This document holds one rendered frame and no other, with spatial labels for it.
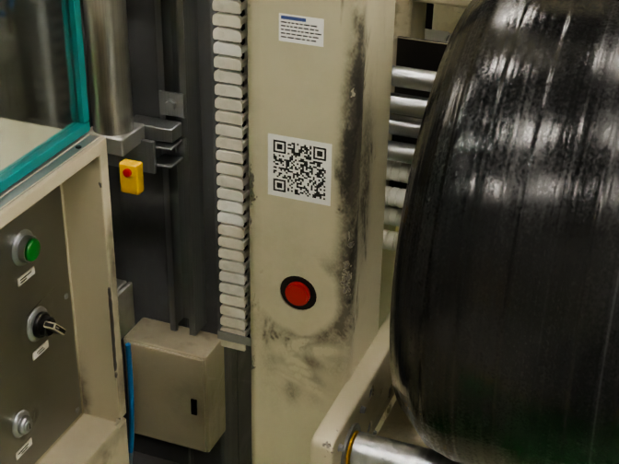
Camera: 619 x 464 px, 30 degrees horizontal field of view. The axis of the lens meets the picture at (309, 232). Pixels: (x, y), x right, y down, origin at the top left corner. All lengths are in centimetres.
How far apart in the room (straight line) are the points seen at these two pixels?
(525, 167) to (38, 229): 52
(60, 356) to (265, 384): 26
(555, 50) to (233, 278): 51
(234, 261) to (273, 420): 22
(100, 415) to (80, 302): 16
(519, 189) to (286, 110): 32
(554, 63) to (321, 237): 37
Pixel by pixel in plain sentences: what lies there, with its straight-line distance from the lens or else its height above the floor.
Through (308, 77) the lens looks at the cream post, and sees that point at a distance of 123.
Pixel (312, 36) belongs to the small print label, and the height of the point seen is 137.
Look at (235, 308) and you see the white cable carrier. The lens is 141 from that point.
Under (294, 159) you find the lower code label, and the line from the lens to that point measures 127.
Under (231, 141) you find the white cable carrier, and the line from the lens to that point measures 131.
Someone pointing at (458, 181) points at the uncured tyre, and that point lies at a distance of 105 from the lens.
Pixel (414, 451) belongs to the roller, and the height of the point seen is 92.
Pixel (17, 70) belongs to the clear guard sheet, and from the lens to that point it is 114.
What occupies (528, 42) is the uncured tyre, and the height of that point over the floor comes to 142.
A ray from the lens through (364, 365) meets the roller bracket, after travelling 143.
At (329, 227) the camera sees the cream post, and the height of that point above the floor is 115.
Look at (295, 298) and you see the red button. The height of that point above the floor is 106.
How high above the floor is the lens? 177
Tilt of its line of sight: 28 degrees down
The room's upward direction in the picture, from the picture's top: 1 degrees clockwise
